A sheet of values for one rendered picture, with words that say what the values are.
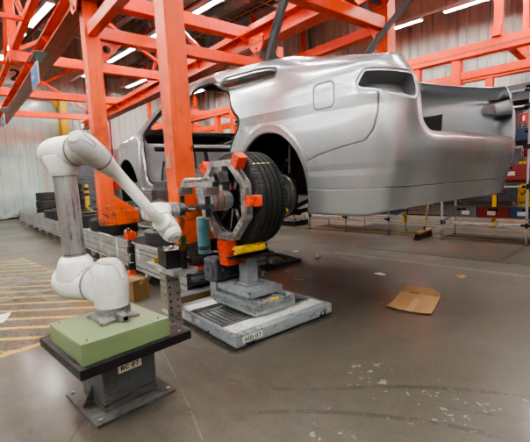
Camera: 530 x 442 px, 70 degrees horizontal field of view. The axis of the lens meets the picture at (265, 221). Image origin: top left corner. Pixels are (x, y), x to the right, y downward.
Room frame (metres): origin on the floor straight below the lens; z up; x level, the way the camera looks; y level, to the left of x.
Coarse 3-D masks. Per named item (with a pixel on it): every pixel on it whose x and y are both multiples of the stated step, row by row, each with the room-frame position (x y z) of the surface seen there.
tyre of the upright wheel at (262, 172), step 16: (256, 160) 2.54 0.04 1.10; (272, 160) 2.63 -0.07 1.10; (256, 176) 2.44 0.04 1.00; (272, 176) 2.52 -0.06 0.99; (256, 192) 2.43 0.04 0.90; (272, 192) 2.47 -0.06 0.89; (256, 208) 2.43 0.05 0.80; (272, 208) 2.47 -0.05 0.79; (256, 224) 2.44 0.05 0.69; (272, 224) 2.52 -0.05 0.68; (240, 240) 2.58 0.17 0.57; (256, 240) 2.58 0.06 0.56
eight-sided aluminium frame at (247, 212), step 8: (216, 160) 2.63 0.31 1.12; (224, 160) 2.55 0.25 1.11; (208, 168) 2.71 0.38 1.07; (232, 168) 2.48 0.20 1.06; (208, 176) 2.73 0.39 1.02; (240, 176) 2.44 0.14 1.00; (240, 184) 2.41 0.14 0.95; (248, 184) 2.42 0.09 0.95; (240, 192) 2.42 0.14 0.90; (248, 192) 2.42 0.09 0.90; (240, 200) 2.42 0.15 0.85; (248, 208) 2.43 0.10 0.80; (248, 216) 2.41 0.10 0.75; (216, 224) 2.75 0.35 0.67; (240, 224) 2.43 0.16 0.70; (248, 224) 2.46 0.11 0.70; (216, 232) 2.67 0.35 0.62; (224, 232) 2.67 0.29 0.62; (232, 232) 2.52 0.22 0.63; (240, 232) 2.51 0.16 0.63; (232, 240) 2.52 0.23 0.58
